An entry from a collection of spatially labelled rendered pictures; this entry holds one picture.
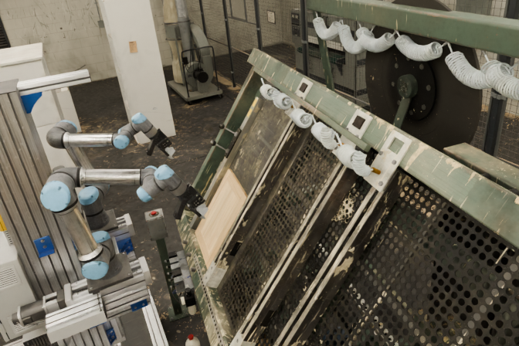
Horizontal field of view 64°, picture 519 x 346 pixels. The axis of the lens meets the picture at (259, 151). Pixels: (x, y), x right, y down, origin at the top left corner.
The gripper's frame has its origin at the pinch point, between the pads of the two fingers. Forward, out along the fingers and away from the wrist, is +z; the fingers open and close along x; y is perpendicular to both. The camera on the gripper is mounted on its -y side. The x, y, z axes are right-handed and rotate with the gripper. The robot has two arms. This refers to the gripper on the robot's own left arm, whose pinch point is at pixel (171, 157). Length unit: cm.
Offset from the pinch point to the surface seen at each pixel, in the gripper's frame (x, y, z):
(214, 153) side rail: 5.4, 22.8, 20.8
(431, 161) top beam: -160, 69, -26
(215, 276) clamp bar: -73, -19, 34
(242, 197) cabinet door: -55, 19, 19
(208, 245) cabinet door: -44, -15, 38
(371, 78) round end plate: -62, 113, 9
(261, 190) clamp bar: -75, 29, 8
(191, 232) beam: -21.0, -21.1, 39.3
